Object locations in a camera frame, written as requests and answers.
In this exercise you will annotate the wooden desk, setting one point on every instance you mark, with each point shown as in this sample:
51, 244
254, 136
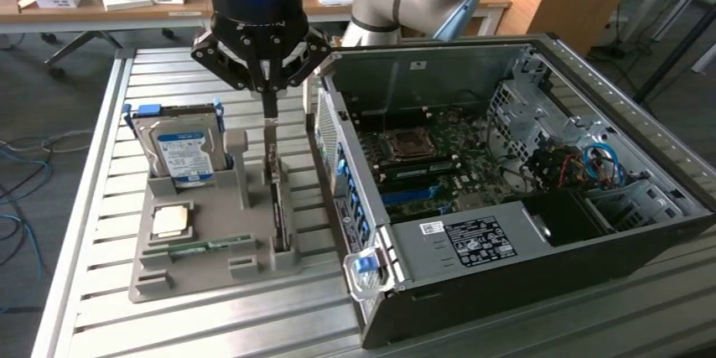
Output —
84, 14
330, 12

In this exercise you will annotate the hard disk with blue caddy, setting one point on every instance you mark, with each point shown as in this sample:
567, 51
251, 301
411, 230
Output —
184, 152

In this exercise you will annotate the CPU socket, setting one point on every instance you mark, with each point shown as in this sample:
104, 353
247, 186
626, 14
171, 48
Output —
406, 142

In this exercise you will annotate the blue expansion card retainer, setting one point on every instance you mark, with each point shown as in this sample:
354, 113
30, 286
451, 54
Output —
352, 194

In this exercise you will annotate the grey parts rack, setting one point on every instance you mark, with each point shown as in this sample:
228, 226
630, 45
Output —
224, 215

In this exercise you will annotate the silver CPU chip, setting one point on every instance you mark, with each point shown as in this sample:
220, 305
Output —
171, 221

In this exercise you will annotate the black expansion slot blue clip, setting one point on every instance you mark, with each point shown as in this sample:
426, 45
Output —
419, 208

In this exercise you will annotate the green motherboard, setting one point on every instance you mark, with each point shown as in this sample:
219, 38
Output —
482, 173

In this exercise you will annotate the green RAM stick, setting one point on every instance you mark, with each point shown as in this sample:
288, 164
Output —
196, 245

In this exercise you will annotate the grey chipset heatsink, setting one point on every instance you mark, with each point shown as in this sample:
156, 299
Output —
472, 203

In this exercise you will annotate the blue case latch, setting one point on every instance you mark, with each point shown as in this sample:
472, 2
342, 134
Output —
364, 266

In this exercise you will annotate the grey power supply unit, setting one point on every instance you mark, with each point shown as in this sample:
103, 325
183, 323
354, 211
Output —
426, 257

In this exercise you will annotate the black open PC case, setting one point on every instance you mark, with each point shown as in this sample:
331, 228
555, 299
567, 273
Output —
503, 291

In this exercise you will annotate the black metal post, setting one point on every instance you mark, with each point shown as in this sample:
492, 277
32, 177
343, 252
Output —
671, 56

